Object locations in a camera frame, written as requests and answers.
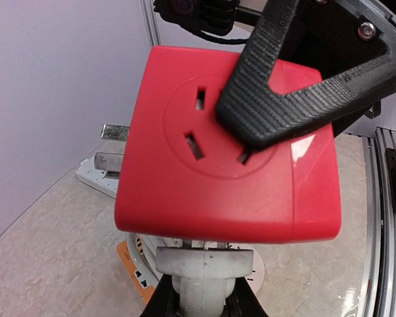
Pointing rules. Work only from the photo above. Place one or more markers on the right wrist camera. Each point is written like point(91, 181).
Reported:
point(208, 20)

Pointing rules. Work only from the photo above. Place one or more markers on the left aluminium frame post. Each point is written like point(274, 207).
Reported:
point(151, 24)

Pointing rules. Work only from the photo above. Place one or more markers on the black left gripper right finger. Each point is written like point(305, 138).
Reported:
point(244, 303)

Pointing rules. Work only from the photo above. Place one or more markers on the pink round socket hub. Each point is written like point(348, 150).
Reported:
point(200, 260)

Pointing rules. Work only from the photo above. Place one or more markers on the long white power strip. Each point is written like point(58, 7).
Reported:
point(97, 179)

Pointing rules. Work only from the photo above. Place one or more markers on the red cube socket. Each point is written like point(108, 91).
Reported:
point(185, 176)

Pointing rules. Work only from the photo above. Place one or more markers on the orange power strip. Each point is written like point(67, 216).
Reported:
point(144, 281)

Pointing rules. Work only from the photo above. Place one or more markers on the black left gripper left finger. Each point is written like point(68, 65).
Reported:
point(163, 301)

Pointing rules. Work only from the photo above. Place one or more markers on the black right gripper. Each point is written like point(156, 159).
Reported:
point(352, 43)

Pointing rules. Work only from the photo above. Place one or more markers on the aluminium front rail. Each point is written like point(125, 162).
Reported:
point(378, 288)

